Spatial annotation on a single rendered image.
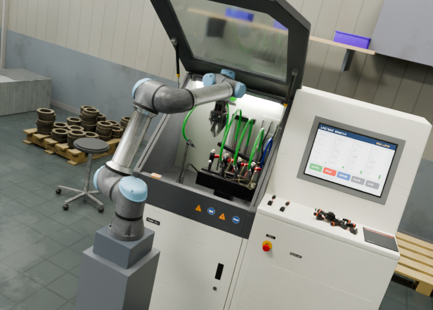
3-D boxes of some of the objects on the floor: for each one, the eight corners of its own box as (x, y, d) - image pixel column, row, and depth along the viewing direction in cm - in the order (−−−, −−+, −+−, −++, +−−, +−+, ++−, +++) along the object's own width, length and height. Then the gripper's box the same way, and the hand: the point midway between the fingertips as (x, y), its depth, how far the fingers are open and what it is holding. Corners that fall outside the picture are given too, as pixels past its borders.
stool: (78, 182, 398) (84, 129, 381) (122, 201, 383) (131, 146, 366) (39, 199, 353) (44, 140, 336) (88, 221, 338) (96, 160, 321)
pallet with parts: (142, 144, 539) (148, 113, 525) (76, 167, 430) (81, 128, 417) (93, 125, 567) (97, 95, 553) (20, 142, 458) (22, 105, 445)
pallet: (436, 257, 415) (441, 247, 412) (443, 305, 335) (449, 294, 332) (308, 208, 461) (311, 198, 458) (288, 240, 381) (291, 229, 377)
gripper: (211, 98, 208) (202, 137, 215) (227, 103, 206) (218, 142, 213) (216, 96, 216) (207, 133, 223) (232, 100, 214) (223, 138, 221)
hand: (215, 134), depth 220 cm, fingers closed
